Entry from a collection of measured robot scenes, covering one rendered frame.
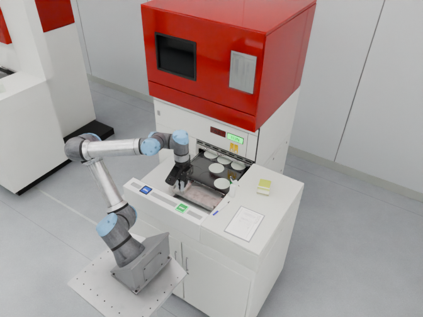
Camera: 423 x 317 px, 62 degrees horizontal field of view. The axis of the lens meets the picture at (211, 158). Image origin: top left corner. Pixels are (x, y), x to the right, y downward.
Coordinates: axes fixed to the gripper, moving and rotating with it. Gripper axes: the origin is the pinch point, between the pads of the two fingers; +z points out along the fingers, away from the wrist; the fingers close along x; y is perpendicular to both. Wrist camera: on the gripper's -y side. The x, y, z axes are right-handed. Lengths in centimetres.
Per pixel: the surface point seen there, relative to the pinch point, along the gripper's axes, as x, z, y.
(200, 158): 20, 21, 49
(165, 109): 56, -1, 58
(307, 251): -59, 111, 90
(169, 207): 6.3, 14.7, -2.8
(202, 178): 7.8, 20.7, 33.1
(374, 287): -114, 111, 87
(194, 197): 3.7, 22.7, 17.9
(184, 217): -5.2, 14.8, -3.9
